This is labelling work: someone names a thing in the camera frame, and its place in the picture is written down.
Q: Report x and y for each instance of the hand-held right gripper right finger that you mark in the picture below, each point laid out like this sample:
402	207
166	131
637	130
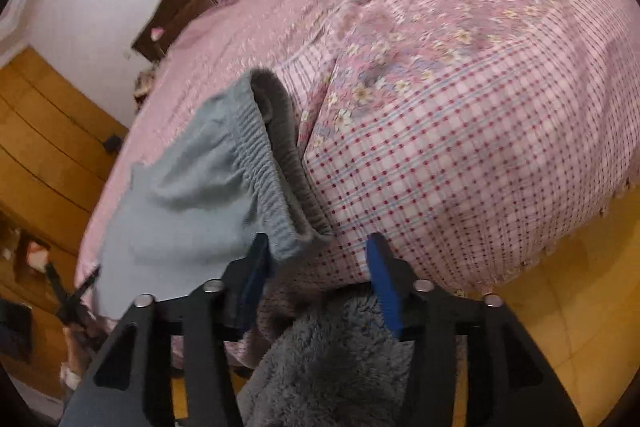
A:
386	292

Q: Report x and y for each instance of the wooden wardrobe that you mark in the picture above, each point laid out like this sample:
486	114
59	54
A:
45	132

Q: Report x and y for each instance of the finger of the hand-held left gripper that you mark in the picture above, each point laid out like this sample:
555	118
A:
82	289
59	287

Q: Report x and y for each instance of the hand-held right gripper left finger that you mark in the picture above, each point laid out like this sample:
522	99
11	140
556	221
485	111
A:
254	279

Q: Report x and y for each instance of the pink floral bedsheet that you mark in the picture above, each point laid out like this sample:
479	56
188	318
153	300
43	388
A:
450	132

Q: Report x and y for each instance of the grey pants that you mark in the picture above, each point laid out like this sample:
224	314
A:
190	197

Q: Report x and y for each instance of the grey fluffy garment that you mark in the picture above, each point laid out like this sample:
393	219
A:
325	367

